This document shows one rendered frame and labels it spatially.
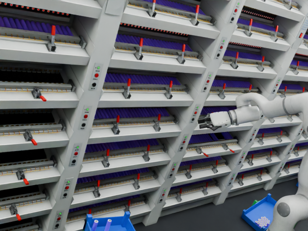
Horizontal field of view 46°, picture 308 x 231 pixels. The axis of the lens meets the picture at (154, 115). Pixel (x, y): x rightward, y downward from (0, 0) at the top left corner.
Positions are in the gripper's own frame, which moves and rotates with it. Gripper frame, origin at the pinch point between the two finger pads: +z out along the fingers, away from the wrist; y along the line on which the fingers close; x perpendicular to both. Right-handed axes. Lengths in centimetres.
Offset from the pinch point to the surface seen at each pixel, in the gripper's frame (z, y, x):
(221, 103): -15.0, 17.0, -4.0
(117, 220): 50, -51, 1
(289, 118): -78, 54, -67
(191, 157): 7.6, 3.7, -32.0
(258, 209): -39, 6, -111
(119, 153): 47.0, -10.7, 0.2
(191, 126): 5.3, 4.6, -5.7
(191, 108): 4.1, 5.5, 7.7
